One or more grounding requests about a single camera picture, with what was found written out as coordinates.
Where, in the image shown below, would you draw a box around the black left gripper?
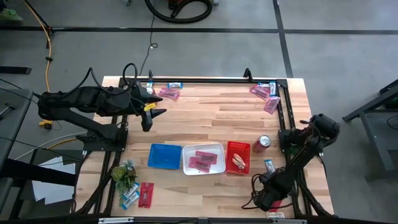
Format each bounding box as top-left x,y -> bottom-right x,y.
130,83 -> 168,133

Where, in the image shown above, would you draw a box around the red candy pack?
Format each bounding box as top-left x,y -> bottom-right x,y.
270,200 -> 284,213
138,182 -> 155,209

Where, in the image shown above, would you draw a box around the peach candy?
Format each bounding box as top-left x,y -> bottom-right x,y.
233,152 -> 247,167
231,157 -> 245,170

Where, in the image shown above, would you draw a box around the blue plastic basket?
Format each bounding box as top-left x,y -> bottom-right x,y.
147,143 -> 183,170

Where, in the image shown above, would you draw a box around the white plastic tray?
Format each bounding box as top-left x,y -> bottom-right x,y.
182,142 -> 226,176

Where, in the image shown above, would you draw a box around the red plastic basket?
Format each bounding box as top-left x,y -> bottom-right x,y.
225,141 -> 251,175

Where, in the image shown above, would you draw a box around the small green potted plant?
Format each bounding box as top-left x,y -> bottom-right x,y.
111,159 -> 139,200

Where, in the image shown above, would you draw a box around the white paper sheets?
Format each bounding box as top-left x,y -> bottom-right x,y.
30,155 -> 77,205

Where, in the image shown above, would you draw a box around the grey side table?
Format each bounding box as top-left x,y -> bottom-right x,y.
0,88 -> 34,175

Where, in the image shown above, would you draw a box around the person's green shoe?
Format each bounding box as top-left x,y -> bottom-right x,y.
0,7 -> 24,23

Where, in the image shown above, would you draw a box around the black aluminium table frame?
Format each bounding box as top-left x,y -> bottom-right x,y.
74,68 -> 335,218

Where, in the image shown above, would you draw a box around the thin black floor cable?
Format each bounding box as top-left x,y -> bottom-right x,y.
138,14 -> 159,77

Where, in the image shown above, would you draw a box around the black vacuum hose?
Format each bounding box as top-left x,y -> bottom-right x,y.
144,0 -> 214,24

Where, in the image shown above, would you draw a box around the yellow extension cord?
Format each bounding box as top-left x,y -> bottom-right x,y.
23,0 -> 54,130

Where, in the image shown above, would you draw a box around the black desk frame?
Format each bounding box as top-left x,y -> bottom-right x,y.
341,79 -> 398,181

